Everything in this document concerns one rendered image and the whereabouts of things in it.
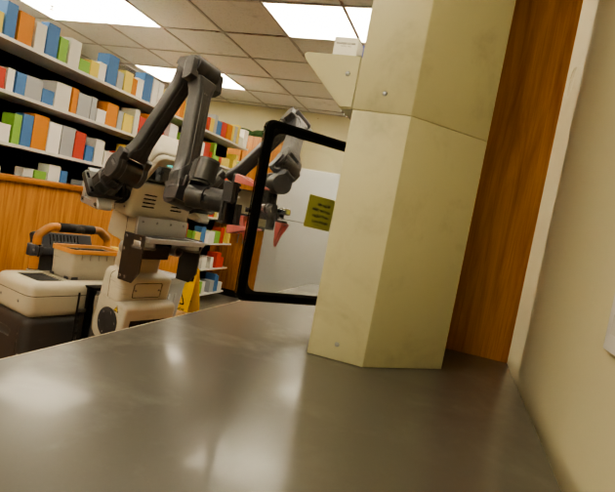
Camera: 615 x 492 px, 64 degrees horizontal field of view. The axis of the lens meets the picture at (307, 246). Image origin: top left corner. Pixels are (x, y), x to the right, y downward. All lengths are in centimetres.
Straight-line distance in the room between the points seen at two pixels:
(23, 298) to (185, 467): 147
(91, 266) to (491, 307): 144
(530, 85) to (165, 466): 114
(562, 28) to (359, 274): 79
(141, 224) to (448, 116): 109
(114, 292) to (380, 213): 111
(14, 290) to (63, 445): 148
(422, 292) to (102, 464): 67
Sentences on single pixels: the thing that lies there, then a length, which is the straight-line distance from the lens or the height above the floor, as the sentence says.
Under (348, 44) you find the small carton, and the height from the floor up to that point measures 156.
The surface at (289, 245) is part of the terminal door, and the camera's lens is 113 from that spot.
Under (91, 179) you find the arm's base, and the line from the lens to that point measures 168.
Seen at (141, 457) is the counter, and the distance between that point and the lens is 54.
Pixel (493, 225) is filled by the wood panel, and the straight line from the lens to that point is 128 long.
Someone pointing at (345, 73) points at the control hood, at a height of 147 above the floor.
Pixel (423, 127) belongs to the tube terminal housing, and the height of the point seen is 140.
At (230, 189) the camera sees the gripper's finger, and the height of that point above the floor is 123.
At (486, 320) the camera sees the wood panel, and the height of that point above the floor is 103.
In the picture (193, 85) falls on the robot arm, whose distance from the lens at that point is 144.
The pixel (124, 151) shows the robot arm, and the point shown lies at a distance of 156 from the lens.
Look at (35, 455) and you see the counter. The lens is 54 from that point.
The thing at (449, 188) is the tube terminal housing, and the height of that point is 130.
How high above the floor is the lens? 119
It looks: 3 degrees down
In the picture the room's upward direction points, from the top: 11 degrees clockwise
